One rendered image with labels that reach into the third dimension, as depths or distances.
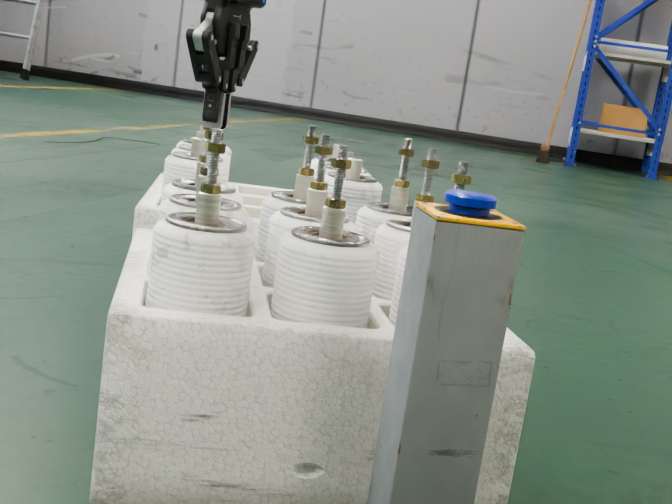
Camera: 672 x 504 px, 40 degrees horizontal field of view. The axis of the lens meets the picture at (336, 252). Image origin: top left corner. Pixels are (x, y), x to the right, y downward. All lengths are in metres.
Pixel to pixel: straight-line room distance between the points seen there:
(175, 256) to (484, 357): 0.29
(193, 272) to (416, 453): 0.26
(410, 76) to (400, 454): 6.69
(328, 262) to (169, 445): 0.22
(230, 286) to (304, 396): 0.12
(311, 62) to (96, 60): 1.89
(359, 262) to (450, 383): 0.18
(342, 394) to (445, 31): 6.57
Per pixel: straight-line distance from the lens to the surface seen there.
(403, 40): 7.37
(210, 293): 0.83
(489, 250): 0.69
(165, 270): 0.84
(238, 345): 0.81
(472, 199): 0.70
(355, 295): 0.85
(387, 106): 7.38
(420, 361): 0.70
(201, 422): 0.84
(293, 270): 0.84
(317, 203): 0.98
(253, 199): 1.57
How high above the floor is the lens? 0.41
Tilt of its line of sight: 11 degrees down
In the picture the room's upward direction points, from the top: 8 degrees clockwise
